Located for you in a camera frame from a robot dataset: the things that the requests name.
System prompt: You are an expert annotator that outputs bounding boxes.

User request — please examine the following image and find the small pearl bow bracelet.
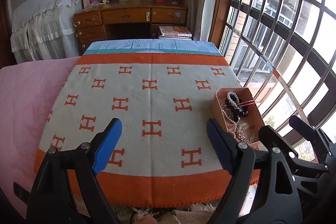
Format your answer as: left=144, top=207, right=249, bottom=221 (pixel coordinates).
left=221, top=107, right=241, bottom=142

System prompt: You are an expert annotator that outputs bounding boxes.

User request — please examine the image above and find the orange grey H blanket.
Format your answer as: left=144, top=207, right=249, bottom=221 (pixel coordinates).
left=35, top=53, right=240, bottom=207

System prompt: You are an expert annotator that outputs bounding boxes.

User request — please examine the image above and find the metal window grille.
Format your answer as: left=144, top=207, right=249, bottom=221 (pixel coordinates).
left=217, top=0, right=336, bottom=162

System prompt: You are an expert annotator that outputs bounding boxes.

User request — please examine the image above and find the wooden desk with drawers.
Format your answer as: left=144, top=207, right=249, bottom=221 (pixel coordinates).
left=73, top=0, right=187, bottom=55

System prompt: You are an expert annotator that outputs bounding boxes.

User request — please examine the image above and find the stack of books magazines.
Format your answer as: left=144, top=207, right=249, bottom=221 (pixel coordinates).
left=159, top=26, right=193, bottom=40

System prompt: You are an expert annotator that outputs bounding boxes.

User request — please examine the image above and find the black bead bracelet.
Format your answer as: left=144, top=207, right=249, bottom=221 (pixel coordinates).
left=224, top=97, right=249, bottom=123

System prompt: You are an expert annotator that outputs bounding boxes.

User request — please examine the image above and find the blue tree print sheet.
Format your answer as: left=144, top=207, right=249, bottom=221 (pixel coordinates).
left=83, top=39, right=221, bottom=56

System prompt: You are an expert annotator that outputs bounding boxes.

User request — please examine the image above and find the pink jewelry box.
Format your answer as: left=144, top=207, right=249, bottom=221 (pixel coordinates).
left=211, top=88, right=266, bottom=151

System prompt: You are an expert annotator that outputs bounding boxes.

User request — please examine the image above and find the silver leaf brooch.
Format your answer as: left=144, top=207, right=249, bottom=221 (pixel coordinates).
left=236, top=122, right=257, bottom=144

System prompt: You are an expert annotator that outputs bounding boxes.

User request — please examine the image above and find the white pearl bracelet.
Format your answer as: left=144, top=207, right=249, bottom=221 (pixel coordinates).
left=226, top=91, right=244, bottom=111

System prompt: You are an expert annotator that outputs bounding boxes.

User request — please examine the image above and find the pink bed cover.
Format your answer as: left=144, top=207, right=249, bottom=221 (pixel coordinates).
left=1, top=57, right=78, bottom=217

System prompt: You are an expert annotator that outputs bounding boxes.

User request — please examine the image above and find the white lace covered furniture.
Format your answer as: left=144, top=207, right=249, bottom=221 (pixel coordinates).
left=10, top=0, right=83, bottom=64

